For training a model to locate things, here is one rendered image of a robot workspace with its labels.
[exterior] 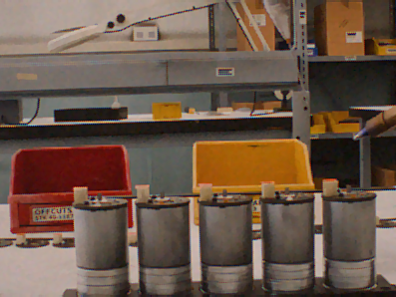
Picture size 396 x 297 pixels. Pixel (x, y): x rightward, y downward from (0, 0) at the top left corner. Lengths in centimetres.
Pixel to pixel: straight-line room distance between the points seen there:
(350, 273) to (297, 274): 2
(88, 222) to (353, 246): 12
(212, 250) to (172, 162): 442
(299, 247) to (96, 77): 228
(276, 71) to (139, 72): 47
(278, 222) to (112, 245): 7
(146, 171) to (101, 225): 442
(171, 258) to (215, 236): 2
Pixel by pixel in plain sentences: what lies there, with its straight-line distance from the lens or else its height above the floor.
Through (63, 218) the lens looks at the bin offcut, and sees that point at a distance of 62.
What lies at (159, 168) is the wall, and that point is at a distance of 475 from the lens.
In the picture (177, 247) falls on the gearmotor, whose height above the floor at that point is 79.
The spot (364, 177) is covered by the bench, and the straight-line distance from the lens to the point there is 347.
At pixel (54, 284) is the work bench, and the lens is 46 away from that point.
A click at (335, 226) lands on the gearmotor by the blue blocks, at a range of 34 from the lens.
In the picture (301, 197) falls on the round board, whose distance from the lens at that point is 34.
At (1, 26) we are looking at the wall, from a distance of 479.
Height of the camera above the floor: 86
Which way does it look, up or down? 4 degrees down
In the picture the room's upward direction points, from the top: 2 degrees counter-clockwise
